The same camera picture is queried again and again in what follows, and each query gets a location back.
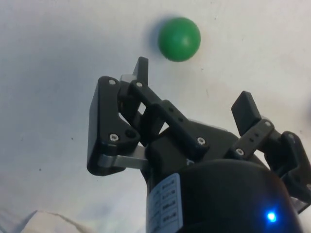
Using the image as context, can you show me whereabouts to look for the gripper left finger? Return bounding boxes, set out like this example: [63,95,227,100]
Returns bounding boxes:
[86,57,212,176]

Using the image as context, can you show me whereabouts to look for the green ball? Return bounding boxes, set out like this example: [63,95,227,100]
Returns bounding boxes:
[157,17,202,63]

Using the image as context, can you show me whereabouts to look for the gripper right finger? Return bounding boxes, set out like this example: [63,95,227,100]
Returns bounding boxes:
[230,91,311,215]

